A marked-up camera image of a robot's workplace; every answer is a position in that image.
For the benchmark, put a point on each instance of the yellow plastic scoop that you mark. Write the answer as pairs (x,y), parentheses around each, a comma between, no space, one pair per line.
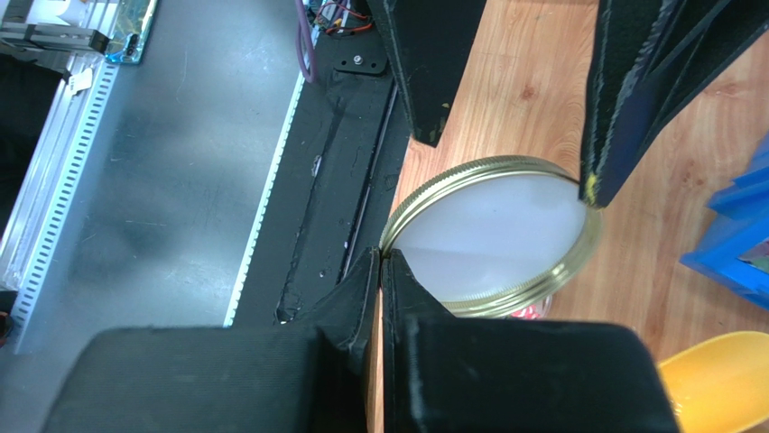
(719,385)

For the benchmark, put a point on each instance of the white jar lid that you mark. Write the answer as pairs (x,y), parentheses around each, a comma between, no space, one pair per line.
(494,235)

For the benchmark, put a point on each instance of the blue plastic candy bin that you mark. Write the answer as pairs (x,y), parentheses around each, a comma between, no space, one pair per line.
(734,249)

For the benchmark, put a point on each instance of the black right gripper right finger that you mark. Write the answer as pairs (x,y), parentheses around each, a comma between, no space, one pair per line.
(443,373)

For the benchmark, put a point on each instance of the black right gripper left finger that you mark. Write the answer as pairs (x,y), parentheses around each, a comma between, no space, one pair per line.
(307,375)

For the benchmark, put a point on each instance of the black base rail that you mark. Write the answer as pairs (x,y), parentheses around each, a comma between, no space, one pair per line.
(332,178)

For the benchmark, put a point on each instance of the clear glass jar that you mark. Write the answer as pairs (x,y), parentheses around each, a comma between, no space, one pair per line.
(539,309)

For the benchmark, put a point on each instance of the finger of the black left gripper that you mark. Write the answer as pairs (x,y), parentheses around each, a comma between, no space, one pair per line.
(428,43)
(650,59)

